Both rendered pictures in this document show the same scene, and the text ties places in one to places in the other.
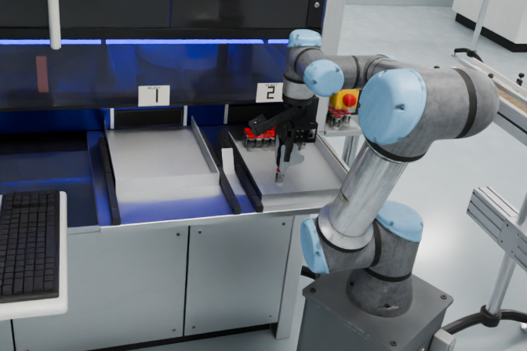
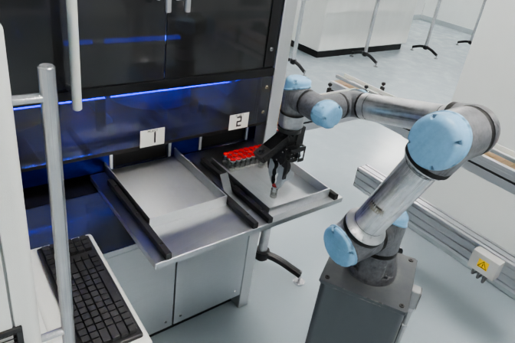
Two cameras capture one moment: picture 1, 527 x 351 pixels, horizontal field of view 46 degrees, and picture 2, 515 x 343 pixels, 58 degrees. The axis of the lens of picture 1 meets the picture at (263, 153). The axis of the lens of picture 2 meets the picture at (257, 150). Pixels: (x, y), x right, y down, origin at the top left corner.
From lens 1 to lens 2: 0.50 m
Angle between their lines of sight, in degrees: 18
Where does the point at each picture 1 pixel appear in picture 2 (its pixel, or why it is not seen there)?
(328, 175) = (299, 181)
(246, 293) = (218, 279)
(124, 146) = (131, 184)
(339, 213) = (371, 220)
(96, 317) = not seen: hidden behind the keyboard
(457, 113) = (487, 140)
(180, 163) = (185, 191)
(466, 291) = not seen: hidden behind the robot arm
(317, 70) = (326, 109)
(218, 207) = (237, 224)
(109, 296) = not seen: hidden behind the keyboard
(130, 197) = (164, 230)
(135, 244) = (136, 261)
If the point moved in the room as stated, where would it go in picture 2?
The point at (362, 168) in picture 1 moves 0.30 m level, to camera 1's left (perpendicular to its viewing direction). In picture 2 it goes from (402, 186) to (277, 193)
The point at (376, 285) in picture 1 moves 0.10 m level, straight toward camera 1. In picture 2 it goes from (378, 264) to (387, 290)
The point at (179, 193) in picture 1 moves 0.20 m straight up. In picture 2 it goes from (201, 219) to (207, 161)
